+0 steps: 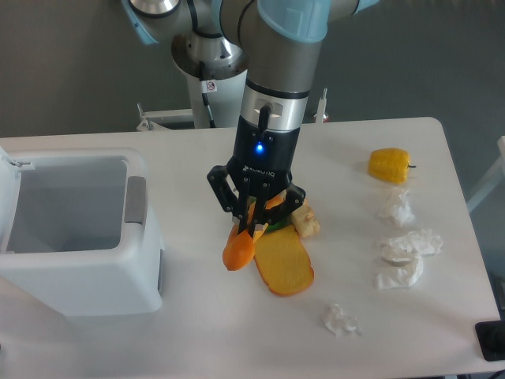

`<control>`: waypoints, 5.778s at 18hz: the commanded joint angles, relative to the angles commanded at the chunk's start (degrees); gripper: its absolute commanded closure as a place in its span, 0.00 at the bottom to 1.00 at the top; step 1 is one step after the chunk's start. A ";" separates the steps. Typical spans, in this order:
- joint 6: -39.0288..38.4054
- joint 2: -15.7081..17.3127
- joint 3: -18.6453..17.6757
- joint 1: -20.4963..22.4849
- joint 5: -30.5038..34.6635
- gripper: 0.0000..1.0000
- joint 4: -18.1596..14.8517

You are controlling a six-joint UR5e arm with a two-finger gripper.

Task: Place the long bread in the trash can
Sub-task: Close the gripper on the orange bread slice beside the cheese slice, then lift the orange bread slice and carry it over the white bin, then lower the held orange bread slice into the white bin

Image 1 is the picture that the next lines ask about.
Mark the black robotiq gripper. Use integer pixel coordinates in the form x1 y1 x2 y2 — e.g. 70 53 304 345
207 118 306 234

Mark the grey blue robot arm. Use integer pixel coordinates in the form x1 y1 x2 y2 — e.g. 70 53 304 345
123 1 370 234

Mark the small crusty bread piece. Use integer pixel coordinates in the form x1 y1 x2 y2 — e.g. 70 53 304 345
290 200 320 238

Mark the flat toast bread slice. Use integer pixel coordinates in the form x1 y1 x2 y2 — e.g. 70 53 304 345
254 225 315 297

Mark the white trash can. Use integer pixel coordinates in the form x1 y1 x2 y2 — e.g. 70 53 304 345
1 148 164 317

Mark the green bell pepper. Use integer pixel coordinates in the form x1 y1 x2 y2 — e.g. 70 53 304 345
265 218 291 234

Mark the yellow bell pepper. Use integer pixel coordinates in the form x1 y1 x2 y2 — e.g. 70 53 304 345
368 148 416 184

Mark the crumpled white tissue top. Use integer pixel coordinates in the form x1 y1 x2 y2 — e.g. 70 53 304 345
376 187 415 228

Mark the small crumpled white tissue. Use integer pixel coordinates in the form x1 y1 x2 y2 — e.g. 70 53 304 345
320 303 362 336

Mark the crumpled white tissue lower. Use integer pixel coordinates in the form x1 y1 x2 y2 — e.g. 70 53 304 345
374 252 424 290

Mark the crumpled white tissue middle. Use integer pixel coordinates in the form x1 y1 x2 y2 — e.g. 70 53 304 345
377 229 443 265

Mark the black device at edge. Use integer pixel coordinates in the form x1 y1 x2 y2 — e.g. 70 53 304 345
475 321 504 362

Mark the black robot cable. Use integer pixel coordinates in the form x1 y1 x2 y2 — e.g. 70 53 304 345
199 61 217 129

